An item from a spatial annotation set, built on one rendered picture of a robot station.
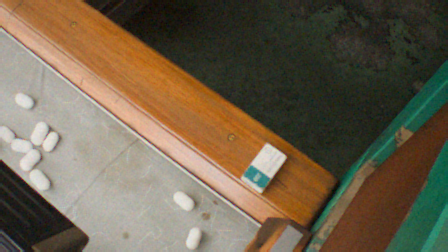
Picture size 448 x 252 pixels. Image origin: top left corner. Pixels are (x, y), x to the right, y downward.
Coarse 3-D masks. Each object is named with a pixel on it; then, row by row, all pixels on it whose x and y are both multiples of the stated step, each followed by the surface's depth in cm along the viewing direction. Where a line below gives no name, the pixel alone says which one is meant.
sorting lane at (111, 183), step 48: (0, 48) 80; (0, 96) 77; (48, 96) 77; (0, 144) 74; (96, 144) 75; (144, 144) 76; (48, 192) 72; (96, 192) 72; (144, 192) 73; (192, 192) 74; (96, 240) 70; (144, 240) 70; (240, 240) 71
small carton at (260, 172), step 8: (264, 152) 72; (272, 152) 72; (280, 152) 72; (256, 160) 71; (264, 160) 71; (272, 160) 72; (280, 160) 72; (248, 168) 71; (256, 168) 71; (264, 168) 71; (272, 168) 71; (248, 176) 70; (256, 176) 71; (264, 176) 71; (272, 176) 71; (256, 184) 70; (264, 184) 70
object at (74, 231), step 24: (0, 168) 39; (0, 192) 37; (24, 192) 39; (0, 216) 34; (24, 216) 36; (48, 216) 38; (0, 240) 33; (24, 240) 33; (48, 240) 35; (72, 240) 37
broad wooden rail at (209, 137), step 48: (0, 0) 81; (48, 0) 81; (48, 48) 79; (96, 48) 78; (144, 48) 79; (96, 96) 77; (144, 96) 76; (192, 96) 76; (192, 144) 74; (240, 144) 74; (288, 144) 75; (240, 192) 72; (288, 192) 72
